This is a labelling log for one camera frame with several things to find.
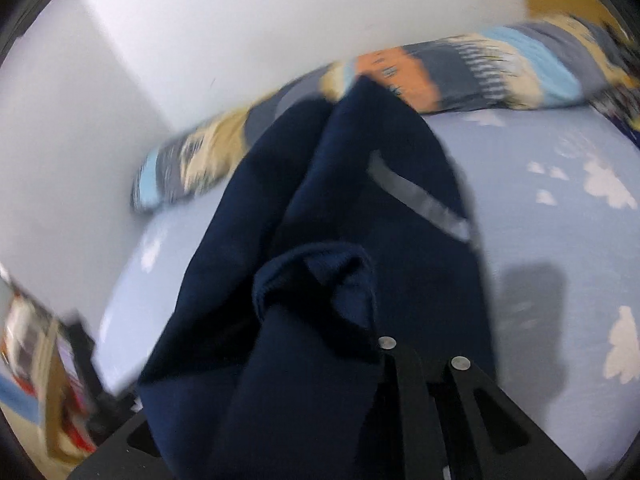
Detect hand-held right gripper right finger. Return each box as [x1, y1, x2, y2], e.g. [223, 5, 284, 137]
[372, 335, 587, 480]

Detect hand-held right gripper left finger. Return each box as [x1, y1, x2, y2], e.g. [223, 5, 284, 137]
[66, 410, 177, 480]

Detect navy blue jacket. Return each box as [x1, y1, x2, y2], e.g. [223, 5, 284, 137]
[136, 76, 497, 480]

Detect black stand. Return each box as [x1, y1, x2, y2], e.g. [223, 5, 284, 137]
[62, 317, 143, 418]

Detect cluttered wooden shelf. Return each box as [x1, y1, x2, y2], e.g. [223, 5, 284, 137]
[0, 260, 101, 463]

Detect light blue cloud-print bed sheet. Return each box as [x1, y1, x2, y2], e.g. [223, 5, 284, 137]
[92, 105, 640, 480]

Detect colourful patterned long pillow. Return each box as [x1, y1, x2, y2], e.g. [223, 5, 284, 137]
[131, 14, 632, 212]

